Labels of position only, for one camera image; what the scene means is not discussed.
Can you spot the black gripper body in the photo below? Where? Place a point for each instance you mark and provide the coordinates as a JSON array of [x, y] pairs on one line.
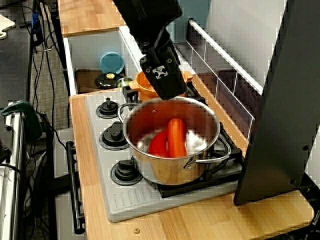
[[160, 62]]

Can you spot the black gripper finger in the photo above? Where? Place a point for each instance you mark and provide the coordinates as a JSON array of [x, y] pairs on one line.
[[167, 87], [180, 82]]

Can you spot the orange plastic pot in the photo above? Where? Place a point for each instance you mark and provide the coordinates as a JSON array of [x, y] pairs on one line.
[[143, 87]]

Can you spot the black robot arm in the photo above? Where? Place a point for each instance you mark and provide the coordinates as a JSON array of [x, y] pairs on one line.
[[147, 17]]

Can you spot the black stove knob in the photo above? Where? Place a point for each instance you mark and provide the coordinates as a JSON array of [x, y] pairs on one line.
[[113, 136], [125, 172], [107, 109]]

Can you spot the stainless steel pot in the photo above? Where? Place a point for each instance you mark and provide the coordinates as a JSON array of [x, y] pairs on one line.
[[170, 170]]

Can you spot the grey stove top plate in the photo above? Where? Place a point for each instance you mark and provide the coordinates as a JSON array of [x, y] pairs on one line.
[[100, 160]]

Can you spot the wooden stove counter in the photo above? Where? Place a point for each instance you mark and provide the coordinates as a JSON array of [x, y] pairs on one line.
[[200, 220]]

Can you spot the green toy can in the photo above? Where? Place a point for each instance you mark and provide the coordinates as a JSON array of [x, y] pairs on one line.
[[124, 82]]

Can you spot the dark tile backsplash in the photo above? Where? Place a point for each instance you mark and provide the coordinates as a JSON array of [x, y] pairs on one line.
[[225, 75]]

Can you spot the blue bowl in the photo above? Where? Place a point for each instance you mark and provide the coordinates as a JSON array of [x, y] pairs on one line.
[[111, 62]]

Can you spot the orange toy carrot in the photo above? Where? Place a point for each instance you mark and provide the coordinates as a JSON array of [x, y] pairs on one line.
[[176, 137]]

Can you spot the black lid with yellow knob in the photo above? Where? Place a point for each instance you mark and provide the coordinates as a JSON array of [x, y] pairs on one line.
[[105, 81]]

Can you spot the red toy vegetable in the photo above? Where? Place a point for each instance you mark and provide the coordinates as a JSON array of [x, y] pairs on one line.
[[157, 147]]

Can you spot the white toy sink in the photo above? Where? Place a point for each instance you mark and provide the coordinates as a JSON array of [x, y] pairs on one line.
[[87, 52]]

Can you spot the wooden side counter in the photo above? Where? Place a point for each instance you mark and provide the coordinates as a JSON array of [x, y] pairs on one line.
[[87, 15]]

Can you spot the black burner grate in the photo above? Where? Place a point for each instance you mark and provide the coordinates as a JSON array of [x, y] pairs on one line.
[[225, 172]]

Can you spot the black upright panel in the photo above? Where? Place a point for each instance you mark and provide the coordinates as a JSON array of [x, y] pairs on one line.
[[282, 112]]

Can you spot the green clamp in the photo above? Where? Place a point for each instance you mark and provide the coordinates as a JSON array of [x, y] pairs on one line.
[[27, 117]]

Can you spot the brass counter screw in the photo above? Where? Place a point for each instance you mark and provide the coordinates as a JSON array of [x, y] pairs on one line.
[[136, 230]]

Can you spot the white cutting board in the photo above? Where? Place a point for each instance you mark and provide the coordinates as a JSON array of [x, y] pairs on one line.
[[6, 26]]

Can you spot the silver metal frame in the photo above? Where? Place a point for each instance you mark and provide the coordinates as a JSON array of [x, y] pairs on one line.
[[15, 175]]

